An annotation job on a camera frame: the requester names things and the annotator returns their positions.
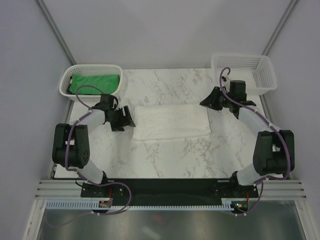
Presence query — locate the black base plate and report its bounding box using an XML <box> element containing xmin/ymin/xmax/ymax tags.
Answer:
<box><xmin>80</xmin><ymin>178</ymin><xmax>258</xmax><ymax>205</ymax></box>

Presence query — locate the green towel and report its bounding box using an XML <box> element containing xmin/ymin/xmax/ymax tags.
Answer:
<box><xmin>70</xmin><ymin>73</ymin><xmax>120</xmax><ymax>95</ymax></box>

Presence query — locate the right white plastic basket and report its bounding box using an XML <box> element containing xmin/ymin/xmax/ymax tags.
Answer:
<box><xmin>211</xmin><ymin>53</ymin><xmax>278</xmax><ymax>96</ymax></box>

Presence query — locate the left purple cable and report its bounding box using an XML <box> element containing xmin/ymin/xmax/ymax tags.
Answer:
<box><xmin>64</xmin><ymin>85</ymin><xmax>106</xmax><ymax>187</ymax></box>

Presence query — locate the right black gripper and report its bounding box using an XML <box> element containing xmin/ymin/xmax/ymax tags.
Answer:
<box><xmin>200</xmin><ymin>86</ymin><xmax>234</xmax><ymax>111</ymax></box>

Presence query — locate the white towel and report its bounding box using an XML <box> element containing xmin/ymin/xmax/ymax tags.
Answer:
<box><xmin>132</xmin><ymin>104</ymin><xmax>211</xmax><ymax>141</ymax></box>

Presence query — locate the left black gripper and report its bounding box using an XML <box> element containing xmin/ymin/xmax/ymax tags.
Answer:
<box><xmin>107</xmin><ymin>106</ymin><xmax>135</xmax><ymax>133</ymax></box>

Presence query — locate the dark blue towel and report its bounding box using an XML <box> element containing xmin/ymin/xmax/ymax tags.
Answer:
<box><xmin>66</xmin><ymin>78</ymin><xmax>73</xmax><ymax>95</ymax></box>

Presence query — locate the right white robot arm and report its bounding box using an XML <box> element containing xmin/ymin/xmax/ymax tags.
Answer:
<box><xmin>200</xmin><ymin>80</ymin><xmax>295</xmax><ymax>197</ymax></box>

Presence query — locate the white slotted cable duct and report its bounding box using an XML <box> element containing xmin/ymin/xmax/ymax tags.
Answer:
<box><xmin>45</xmin><ymin>199</ymin><xmax>234</xmax><ymax>211</ymax></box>

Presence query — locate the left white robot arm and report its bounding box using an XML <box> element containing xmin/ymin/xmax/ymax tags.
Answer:
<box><xmin>52</xmin><ymin>94</ymin><xmax>136</xmax><ymax>197</ymax></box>

